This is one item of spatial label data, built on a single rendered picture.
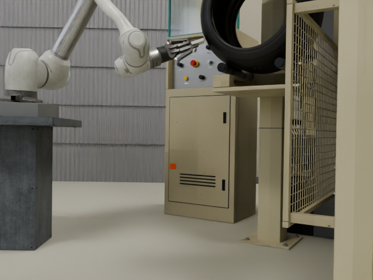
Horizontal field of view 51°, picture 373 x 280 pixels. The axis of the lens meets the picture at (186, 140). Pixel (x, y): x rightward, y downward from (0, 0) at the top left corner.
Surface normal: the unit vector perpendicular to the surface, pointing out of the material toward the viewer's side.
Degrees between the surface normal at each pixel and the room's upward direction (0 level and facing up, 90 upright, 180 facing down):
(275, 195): 90
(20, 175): 90
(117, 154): 90
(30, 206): 90
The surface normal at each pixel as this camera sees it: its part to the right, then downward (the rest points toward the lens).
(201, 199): -0.51, 0.00
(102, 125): 0.01, 0.02
